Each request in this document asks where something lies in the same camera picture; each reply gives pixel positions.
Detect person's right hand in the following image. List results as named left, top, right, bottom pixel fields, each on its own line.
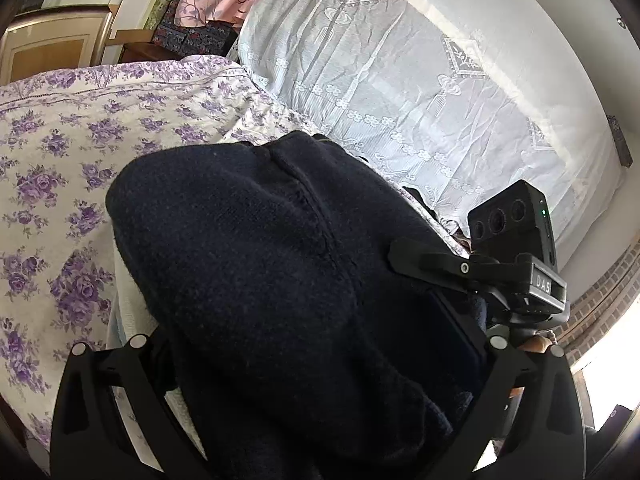
left=520, top=332, right=558, bottom=361

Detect wooden furniture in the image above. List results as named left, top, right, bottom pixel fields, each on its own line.
left=112, top=29, right=183, bottom=63

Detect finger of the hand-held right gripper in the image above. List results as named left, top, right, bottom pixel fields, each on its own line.
left=386, top=239, right=476, bottom=288

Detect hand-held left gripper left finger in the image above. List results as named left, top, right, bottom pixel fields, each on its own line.
left=50, top=332, right=211, bottom=480

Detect purple floral bedsheet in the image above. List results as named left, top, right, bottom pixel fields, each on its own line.
left=0, top=55, right=321, bottom=461

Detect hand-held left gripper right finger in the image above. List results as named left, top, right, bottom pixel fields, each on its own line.
left=430, top=290, right=586, bottom=480

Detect navy knit cardigan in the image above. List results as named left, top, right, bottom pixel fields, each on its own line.
left=105, top=130, right=493, bottom=480

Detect white knit cloth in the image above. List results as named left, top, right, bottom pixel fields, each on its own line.
left=107, top=247, right=211, bottom=461

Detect white lace cover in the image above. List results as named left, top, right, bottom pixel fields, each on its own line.
left=227, top=0, right=628, bottom=271

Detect dark cloth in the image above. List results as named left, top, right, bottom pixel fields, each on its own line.
left=402, top=187, right=441, bottom=221

